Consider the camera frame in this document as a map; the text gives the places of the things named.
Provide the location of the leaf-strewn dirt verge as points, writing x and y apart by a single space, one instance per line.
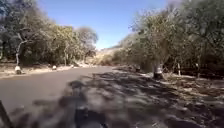
200 96

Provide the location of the row of olive-green trees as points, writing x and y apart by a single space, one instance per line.
173 36

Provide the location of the pale dirt verge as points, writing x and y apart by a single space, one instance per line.
33 70

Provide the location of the white painted marker stone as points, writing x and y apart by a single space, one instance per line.
54 67
17 70

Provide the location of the row of dry trees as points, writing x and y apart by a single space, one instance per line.
40 40

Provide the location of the grey asphalt road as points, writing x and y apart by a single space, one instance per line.
40 86

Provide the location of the pale brown hill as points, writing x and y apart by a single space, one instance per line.
106 55

